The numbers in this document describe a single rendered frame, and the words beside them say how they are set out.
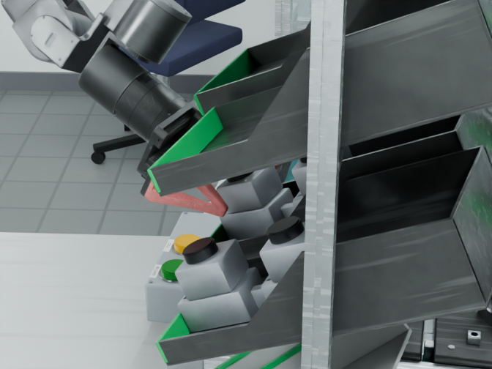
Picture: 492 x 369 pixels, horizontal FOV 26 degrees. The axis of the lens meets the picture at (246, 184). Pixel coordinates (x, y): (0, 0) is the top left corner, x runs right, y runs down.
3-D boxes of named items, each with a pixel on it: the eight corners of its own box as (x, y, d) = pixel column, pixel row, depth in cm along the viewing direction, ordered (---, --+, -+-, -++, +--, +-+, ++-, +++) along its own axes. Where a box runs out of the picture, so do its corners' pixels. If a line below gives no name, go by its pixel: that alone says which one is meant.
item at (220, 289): (189, 334, 92) (156, 265, 90) (209, 307, 96) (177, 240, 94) (273, 318, 88) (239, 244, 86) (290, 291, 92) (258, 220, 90)
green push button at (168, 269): (158, 284, 144) (157, 271, 143) (165, 269, 147) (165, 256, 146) (187, 288, 143) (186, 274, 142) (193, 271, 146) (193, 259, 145)
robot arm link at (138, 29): (69, 49, 115) (23, 36, 107) (127, -40, 113) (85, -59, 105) (146, 114, 112) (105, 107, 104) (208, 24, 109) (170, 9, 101)
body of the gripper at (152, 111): (228, 95, 107) (172, 53, 109) (169, 139, 100) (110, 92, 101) (206, 139, 112) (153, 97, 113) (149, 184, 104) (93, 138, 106)
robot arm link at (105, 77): (86, 84, 112) (62, 82, 106) (122, 30, 110) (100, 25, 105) (135, 124, 110) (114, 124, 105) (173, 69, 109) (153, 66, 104)
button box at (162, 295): (146, 321, 145) (143, 282, 142) (183, 244, 163) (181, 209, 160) (195, 327, 144) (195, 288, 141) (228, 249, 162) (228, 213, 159)
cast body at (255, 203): (229, 242, 106) (200, 181, 104) (251, 221, 109) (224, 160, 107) (296, 232, 101) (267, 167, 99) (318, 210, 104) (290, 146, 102)
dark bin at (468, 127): (206, 273, 102) (174, 206, 100) (254, 211, 113) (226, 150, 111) (485, 210, 89) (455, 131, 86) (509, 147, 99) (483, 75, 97)
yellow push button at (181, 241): (170, 258, 150) (170, 246, 149) (178, 244, 153) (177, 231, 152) (198, 261, 149) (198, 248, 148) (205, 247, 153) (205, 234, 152)
